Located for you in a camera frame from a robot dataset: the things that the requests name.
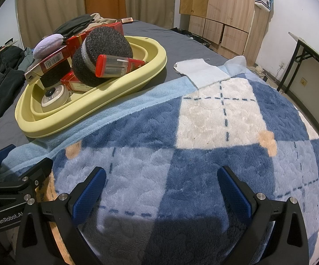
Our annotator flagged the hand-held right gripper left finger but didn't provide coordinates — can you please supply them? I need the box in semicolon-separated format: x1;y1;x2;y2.
15;167;106;265

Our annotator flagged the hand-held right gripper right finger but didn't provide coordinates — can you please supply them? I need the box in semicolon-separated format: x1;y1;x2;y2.
217;166;310;265

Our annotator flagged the white round device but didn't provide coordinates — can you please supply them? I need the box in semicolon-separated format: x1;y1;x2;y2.
41;86;69;108

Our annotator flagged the black foam cylinder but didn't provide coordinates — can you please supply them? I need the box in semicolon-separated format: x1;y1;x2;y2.
39;60;72;88
72;28;134;88

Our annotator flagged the long red box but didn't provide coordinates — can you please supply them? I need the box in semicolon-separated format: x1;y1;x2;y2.
24;45;71;85

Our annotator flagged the lavender fabric pouch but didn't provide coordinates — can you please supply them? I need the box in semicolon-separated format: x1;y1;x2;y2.
33;33;65;60

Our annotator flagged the large red lighter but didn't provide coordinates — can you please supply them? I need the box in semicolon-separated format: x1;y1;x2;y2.
95;54;149;78

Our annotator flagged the yellow plastic basin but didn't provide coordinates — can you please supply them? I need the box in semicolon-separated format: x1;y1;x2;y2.
15;35;168;138

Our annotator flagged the blue checked blanket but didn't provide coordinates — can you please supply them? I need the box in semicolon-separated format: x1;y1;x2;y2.
0;56;319;265

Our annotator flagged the white cloth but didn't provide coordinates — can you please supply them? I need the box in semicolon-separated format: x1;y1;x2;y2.
174;57;232;89

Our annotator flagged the black folding table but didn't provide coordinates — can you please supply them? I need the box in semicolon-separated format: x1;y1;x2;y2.
277;32;319;139

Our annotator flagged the beige curtain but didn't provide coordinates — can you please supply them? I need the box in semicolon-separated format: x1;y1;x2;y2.
15;0;177;51

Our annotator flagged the black case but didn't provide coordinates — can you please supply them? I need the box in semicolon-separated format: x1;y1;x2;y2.
171;28;213;48

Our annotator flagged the grey bed sheet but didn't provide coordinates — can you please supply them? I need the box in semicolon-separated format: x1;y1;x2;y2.
0;19;232;155

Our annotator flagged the wooden wardrobe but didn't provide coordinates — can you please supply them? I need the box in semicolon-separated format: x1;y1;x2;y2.
179;0;274;64

